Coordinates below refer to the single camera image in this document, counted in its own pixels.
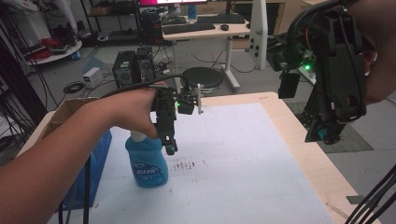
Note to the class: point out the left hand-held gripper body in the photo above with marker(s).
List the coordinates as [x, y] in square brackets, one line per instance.
[165, 105]

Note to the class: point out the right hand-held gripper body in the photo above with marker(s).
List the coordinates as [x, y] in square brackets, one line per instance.
[339, 68]

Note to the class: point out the blue spray bottle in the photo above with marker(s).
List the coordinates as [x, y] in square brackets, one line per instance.
[148, 165]

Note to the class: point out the person's left hand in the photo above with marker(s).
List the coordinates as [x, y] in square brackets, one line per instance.
[130, 109]

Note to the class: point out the person's right hand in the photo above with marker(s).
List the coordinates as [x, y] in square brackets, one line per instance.
[381, 46]

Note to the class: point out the white power strip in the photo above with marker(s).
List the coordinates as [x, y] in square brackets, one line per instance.
[308, 76]

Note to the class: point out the black round stool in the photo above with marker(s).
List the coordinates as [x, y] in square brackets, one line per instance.
[202, 77]

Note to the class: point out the black computer tower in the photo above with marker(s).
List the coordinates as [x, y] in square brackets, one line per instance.
[144, 63]
[123, 70]

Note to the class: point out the white table mat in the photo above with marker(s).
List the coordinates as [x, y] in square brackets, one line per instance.
[236, 161]

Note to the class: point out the grey tape piece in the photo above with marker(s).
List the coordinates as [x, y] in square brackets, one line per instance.
[355, 199]

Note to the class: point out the small white box device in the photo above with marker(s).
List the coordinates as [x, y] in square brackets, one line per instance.
[92, 77]

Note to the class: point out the black desktop computer case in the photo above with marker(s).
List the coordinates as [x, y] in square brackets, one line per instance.
[151, 28]

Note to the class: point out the black keyboard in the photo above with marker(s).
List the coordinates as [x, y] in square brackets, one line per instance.
[221, 19]
[188, 28]

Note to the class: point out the white stand column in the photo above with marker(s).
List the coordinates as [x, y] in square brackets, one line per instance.
[259, 31]

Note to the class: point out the light wooden desk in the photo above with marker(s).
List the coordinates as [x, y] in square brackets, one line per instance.
[214, 31]

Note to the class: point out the blue bottle on desk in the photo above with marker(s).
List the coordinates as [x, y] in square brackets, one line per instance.
[192, 12]

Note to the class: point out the brown cardboard box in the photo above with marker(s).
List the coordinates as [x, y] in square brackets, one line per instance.
[67, 110]

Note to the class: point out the black computer mouse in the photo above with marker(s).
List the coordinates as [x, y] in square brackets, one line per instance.
[224, 27]

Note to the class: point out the computer monitor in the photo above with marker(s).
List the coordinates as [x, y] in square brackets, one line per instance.
[172, 2]

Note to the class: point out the round white table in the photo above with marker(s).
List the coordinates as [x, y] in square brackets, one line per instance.
[59, 54]

